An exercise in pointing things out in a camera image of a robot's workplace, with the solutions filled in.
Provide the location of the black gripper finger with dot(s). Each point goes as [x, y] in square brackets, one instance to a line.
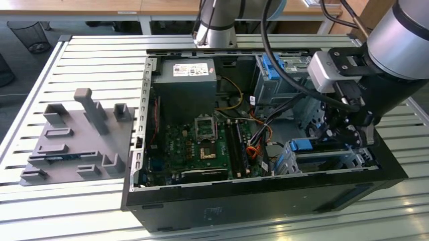
[350, 138]
[334, 118]

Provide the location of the hard disk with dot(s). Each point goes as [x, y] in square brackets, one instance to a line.
[301, 145]

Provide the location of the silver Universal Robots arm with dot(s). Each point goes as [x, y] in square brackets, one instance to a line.
[402, 42]

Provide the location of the metal disk bay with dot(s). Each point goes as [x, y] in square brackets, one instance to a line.
[321, 160]

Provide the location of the black RAM slot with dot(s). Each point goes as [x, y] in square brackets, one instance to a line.
[233, 148]
[243, 148]

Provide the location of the metal drive cage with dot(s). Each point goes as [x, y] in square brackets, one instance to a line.
[271, 90]

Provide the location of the round grey case fan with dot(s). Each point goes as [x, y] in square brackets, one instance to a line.
[275, 151]

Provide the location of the blue drive latch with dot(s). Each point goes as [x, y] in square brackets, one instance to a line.
[267, 69]

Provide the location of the brown wooden panel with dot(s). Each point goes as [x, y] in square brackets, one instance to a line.
[347, 27]

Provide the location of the CPU socket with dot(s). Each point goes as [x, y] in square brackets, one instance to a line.
[207, 153]

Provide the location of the black PC case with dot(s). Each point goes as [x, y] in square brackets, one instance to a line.
[234, 208]

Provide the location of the black graphics card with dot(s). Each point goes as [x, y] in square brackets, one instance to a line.
[204, 174]

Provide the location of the small white box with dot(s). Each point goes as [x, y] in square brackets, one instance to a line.
[310, 2]

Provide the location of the grey power supply unit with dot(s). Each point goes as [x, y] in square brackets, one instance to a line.
[184, 95]

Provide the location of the green motherboard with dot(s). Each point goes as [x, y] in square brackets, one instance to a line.
[180, 150]

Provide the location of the grey parts rack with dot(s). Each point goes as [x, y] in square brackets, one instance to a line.
[76, 140]

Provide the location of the green RAM stick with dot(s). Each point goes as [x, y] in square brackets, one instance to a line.
[61, 158]

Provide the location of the black mesh wastebasket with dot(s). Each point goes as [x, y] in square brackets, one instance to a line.
[29, 36]

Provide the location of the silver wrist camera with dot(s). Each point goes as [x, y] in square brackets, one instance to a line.
[321, 72]

